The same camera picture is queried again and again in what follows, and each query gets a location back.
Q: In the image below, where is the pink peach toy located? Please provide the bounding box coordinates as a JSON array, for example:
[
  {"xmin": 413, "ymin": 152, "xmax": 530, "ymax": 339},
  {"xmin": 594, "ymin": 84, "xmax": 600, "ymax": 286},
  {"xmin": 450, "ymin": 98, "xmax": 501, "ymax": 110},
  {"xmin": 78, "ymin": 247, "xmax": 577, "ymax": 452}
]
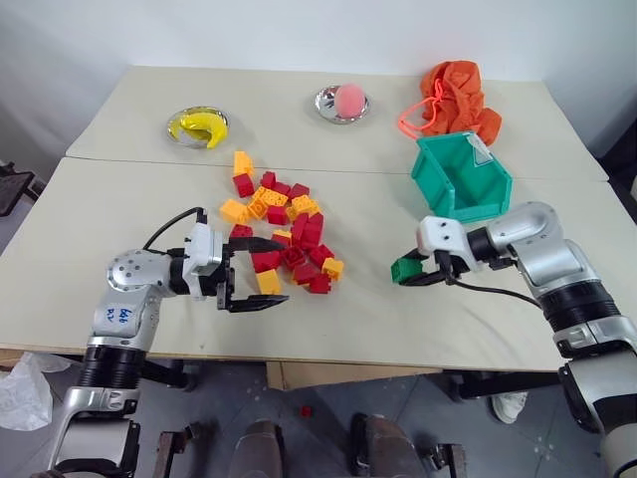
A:
[{"xmin": 333, "ymin": 84, "xmax": 367, "ymax": 120}]

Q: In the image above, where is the orange drawstring cloth bag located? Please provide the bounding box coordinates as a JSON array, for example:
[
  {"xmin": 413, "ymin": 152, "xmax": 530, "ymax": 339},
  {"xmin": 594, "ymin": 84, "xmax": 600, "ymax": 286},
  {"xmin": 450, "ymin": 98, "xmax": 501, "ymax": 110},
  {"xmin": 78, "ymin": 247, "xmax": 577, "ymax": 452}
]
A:
[{"xmin": 397, "ymin": 60, "xmax": 504, "ymax": 147}]

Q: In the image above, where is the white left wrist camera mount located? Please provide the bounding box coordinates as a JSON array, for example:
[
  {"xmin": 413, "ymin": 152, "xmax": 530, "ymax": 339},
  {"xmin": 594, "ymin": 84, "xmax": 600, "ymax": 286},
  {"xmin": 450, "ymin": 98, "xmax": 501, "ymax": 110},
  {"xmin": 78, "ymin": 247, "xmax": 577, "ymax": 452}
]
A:
[{"xmin": 180, "ymin": 222, "xmax": 225, "ymax": 303}]

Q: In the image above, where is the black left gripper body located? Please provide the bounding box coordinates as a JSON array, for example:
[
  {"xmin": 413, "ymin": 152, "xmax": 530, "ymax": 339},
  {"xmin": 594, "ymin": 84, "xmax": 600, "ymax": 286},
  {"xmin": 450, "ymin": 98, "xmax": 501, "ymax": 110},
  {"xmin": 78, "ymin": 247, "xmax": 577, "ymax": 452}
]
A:
[{"xmin": 216, "ymin": 238, "xmax": 239, "ymax": 312}]

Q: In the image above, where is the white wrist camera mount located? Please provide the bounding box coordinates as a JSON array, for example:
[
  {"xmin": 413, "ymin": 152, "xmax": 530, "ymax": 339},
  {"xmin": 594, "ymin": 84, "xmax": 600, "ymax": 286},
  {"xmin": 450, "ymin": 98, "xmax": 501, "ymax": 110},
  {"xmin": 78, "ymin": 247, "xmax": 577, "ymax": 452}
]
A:
[
  {"xmin": 416, "ymin": 214, "xmax": 483, "ymax": 274},
  {"xmin": 180, "ymin": 222, "xmax": 225, "ymax": 303}
]

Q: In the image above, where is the white shoe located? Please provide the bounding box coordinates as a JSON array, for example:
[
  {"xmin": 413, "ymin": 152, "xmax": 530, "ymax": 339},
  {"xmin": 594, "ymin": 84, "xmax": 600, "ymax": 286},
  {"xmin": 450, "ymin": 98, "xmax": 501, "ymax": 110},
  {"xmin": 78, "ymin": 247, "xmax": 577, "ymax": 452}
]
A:
[{"xmin": 491, "ymin": 390, "xmax": 530, "ymax": 425}]

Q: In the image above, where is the teal plastic bin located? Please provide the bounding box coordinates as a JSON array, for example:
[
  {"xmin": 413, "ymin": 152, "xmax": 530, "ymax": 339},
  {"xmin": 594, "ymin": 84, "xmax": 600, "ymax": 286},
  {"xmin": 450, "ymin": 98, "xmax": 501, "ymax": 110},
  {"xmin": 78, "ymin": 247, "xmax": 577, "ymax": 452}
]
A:
[{"xmin": 409, "ymin": 130, "xmax": 515, "ymax": 224}]

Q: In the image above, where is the clear label card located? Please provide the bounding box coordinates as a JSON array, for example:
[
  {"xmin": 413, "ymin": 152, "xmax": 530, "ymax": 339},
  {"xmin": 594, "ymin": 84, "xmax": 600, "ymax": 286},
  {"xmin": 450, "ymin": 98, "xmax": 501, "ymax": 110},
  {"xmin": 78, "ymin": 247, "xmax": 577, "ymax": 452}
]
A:
[{"xmin": 467, "ymin": 135, "xmax": 495, "ymax": 166}]

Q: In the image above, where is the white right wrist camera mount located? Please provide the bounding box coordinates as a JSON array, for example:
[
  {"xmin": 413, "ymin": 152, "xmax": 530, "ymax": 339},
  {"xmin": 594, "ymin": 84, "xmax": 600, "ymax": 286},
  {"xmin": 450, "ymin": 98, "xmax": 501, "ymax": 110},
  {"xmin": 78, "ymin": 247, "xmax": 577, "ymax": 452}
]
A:
[{"xmin": 416, "ymin": 214, "xmax": 483, "ymax": 274}]

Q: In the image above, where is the yellow banana toy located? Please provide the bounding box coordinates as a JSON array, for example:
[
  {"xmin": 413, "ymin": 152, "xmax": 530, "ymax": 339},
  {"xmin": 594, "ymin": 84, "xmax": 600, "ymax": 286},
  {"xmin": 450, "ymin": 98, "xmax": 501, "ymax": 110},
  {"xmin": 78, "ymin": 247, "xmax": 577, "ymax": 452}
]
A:
[{"xmin": 179, "ymin": 113, "xmax": 230, "ymax": 151}]

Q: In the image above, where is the rusty metal bracket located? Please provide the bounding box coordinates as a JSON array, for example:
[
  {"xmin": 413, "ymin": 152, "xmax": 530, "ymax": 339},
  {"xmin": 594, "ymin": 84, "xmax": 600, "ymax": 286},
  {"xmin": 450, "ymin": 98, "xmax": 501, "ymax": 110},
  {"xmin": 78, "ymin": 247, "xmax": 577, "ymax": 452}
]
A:
[
  {"xmin": 152, "ymin": 421, "xmax": 216, "ymax": 478},
  {"xmin": 422, "ymin": 441, "xmax": 470, "ymax": 472}
]

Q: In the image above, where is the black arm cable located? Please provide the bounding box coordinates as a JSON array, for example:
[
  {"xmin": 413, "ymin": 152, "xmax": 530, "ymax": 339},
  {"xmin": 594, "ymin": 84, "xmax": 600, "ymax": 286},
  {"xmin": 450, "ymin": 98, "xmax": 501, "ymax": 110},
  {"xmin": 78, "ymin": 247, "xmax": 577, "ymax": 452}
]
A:
[
  {"xmin": 142, "ymin": 206, "xmax": 210, "ymax": 256},
  {"xmin": 437, "ymin": 251, "xmax": 544, "ymax": 308}
]

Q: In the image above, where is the white plastic bag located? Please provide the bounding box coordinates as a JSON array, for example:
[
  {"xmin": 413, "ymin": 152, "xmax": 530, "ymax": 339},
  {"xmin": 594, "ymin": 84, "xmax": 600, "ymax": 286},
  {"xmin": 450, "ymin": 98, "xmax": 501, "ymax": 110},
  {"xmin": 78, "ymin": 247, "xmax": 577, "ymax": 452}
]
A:
[{"xmin": 0, "ymin": 352, "xmax": 72, "ymax": 432}]

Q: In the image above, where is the green toy building block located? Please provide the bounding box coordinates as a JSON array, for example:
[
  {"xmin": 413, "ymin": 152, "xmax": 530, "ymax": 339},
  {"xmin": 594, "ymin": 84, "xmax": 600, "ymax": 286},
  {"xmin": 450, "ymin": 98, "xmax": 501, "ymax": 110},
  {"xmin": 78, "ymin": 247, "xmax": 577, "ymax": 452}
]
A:
[{"xmin": 390, "ymin": 255, "xmax": 425, "ymax": 285}]

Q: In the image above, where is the black equipment case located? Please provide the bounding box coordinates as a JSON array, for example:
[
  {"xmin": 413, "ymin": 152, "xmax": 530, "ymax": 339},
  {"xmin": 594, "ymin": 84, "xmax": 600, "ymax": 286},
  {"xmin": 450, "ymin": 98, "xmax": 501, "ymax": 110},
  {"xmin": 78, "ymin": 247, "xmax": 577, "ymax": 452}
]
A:
[{"xmin": 0, "ymin": 159, "xmax": 47, "ymax": 217}]

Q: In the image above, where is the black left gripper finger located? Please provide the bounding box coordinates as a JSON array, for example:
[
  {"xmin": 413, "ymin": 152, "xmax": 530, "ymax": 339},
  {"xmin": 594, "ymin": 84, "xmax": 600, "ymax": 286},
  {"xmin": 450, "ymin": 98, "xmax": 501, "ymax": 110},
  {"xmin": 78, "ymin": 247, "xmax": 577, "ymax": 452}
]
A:
[
  {"xmin": 226, "ymin": 294, "xmax": 291, "ymax": 315},
  {"xmin": 229, "ymin": 236, "xmax": 290, "ymax": 258}
]

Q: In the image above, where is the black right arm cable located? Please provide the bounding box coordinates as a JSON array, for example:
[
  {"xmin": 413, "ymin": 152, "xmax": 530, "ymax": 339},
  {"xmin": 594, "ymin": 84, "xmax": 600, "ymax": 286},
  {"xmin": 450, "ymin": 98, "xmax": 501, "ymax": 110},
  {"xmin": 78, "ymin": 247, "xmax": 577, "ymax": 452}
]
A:
[{"xmin": 437, "ymin": 251, "xmax": 544, "ymax": 308}]

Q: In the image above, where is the dark rounded brown shape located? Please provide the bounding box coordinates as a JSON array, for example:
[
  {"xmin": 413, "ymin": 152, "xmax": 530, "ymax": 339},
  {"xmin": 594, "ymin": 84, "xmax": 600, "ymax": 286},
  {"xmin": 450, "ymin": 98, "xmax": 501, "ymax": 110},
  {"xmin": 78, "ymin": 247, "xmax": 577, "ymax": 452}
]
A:
[
  {"xmin": 349, "ymin": 412, "xmax": 417, "ymax": 478},
  {"xmin": 233, "ymin": 418, "xmax": 287, "ymax": 478}
]

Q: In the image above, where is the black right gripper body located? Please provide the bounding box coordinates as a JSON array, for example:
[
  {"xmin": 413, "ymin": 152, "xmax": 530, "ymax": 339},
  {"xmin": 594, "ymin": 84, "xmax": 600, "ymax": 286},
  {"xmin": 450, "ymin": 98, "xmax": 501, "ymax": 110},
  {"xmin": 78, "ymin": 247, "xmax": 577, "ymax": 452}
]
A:
[{"xmin": 420, "ymin": 250, "xmax": 468, "ymax": 286}]

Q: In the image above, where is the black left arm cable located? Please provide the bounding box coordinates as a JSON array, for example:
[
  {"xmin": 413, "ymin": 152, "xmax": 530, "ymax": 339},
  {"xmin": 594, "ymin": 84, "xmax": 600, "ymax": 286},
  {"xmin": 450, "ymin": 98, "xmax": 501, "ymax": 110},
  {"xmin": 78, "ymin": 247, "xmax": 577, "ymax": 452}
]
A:
[{"xmin": 142, "ymin": 206, "xmax": 210, "ymax": 256}]

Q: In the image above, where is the brown cardboard panel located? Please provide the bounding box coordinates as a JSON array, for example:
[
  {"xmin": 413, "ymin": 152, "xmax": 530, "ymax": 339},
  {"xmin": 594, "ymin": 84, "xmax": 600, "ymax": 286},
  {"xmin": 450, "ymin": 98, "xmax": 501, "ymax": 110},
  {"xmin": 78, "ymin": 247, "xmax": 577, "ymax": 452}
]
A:
[{"xmin": 265, "ymin": 360, "xmax": 440, "ymax": 391}]

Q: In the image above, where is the black table frame bar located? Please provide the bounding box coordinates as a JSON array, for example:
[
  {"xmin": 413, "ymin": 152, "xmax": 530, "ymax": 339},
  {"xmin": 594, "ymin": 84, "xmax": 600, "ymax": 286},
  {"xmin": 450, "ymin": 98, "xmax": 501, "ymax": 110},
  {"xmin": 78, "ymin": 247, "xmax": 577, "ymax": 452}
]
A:
[
  {"xmin": 437, "ymin": 369, "xmax": 562, "ymax": 402},
  {"xmin": 140, "ymin": 358, "xmax": 201, "ymax": 392}
]

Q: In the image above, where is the dark equipment piece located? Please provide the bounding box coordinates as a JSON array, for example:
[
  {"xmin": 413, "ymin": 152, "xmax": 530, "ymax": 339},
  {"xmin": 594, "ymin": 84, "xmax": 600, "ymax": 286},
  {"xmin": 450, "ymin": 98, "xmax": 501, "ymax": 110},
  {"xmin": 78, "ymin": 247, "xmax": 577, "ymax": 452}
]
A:
[{"xmin": 613, "ymin": 162, "xmax": 637, "ymax": 226}]

